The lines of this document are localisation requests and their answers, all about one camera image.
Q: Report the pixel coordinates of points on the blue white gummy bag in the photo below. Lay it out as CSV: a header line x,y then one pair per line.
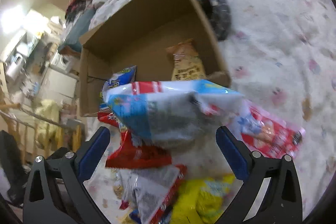
x,y
120,78

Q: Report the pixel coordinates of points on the white water heater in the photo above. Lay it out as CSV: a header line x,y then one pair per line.
x,y
15,67

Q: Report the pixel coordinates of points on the teal orange folded blanket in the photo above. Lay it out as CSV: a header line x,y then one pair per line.
x,y
71,45

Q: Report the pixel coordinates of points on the red pink cartoon packet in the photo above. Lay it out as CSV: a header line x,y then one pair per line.
x,y
265,132

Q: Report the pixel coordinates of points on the dark striped garment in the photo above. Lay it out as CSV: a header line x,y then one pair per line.
x,y
218,13

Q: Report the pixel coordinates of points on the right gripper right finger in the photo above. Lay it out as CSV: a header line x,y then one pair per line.
x,y
235,152

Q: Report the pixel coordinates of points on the clothes pile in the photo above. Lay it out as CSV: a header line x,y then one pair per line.
x,y
77,8

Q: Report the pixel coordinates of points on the yellow bedding bundle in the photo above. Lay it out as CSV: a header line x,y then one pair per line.
x,y
50,110

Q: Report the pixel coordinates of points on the orange brown snack packet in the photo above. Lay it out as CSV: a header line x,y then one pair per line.
x,y
187,65

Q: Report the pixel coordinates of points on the white red yellow snack bag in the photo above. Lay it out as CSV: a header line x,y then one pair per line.
x,y
151,190

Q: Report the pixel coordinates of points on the white washing machine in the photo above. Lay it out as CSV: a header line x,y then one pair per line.
x,y
61,63

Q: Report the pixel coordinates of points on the white patterned bed quilt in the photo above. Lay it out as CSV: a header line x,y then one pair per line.
x,y
281,55

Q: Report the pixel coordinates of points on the brown cardboard box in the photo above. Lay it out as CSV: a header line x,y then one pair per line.
x,y
138,35

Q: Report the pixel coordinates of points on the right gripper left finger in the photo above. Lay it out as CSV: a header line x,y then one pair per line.
x,y
90,153

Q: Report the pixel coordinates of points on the light blue snack bag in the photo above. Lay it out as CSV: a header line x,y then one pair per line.
x,y
171,113

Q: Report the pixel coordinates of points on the wooden yellow rack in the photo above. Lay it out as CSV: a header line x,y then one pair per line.
x,y
22,125

